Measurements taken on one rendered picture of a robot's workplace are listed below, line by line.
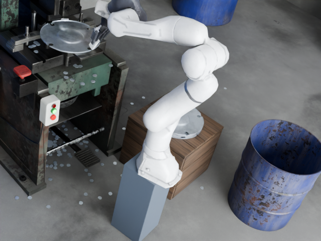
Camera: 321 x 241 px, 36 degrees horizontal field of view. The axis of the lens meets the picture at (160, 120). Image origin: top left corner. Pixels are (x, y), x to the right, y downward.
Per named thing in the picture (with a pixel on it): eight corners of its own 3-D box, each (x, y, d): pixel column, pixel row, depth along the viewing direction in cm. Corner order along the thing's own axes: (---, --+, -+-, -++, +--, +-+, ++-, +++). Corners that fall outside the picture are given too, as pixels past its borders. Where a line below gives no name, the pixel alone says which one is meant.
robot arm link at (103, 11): (130, 15, 217) (124, 22, 222) (114, -8, 219) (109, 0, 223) (108, 21, 209) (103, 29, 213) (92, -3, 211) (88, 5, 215)
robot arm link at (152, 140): (181, 135, 232) (194, 93, 217) (160, 155, 219) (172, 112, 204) (162, 124, 236) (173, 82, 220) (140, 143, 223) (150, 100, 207)
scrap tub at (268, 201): (306, 212, 295) (341, 154, 265) (266, 247, 269) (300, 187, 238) (252, 168, 314) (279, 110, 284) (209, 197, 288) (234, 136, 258)
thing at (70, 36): (26, 31, 237) (26, 30, 237) (70, 15, 257) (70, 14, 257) (70, 60, 227) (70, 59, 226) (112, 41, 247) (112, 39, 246)
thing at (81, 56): (100, 73, 247) (104, 50, 238) (77, 81, 238) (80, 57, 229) (70, 47, 258) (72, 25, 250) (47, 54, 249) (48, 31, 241)
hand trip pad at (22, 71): (32, 85, 223) (33, 71, 218) (20, 89, 219) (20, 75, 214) (23, 77, 226) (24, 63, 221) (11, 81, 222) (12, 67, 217)
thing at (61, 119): (101, 106, 282) (101, 105, 282) (36, 133, 255) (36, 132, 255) (58, 67, 301) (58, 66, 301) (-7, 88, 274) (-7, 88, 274)
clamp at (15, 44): (43, 44, 246) (44, 26, 239) (13, 52, 235) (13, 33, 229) (36, 38, 249) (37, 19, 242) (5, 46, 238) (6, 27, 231)
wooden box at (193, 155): (208, 169, 305) (224, 126, 283) (170, 200, 280) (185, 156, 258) (158, 133, 321) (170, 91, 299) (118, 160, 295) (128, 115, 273)
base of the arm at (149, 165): (187, 172, 235) (195, 151, 226) (165, 193, 222) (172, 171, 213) (151, 147, 243) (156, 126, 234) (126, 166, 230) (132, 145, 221)
